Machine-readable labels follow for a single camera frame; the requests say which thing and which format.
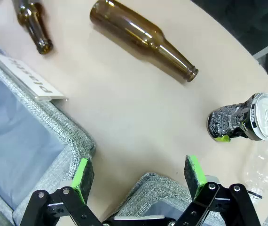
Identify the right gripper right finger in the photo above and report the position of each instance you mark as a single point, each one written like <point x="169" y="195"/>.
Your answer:
<point x="195" y="179"/>

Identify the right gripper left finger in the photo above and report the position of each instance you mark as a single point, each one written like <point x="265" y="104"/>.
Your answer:
<point x="82" y="183"/>

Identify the crushed black drink can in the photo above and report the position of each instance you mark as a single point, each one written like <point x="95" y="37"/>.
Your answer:
<point x="237" y="117"/>

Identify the brown glass bottle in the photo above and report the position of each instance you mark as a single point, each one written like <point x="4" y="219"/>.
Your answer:
<point x="134" y="30"/>
<point x="34" y="26"/>

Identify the grey fabric basket can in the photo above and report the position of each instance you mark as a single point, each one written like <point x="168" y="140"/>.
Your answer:
<point x="157" y="190"/>

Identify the grey fabric basket plastic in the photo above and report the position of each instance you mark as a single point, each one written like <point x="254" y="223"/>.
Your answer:
<point x="18" y="131"/>

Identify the white label card Plastic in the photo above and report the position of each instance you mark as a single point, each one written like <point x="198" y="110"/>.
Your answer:
<point x="30" y="75"/>

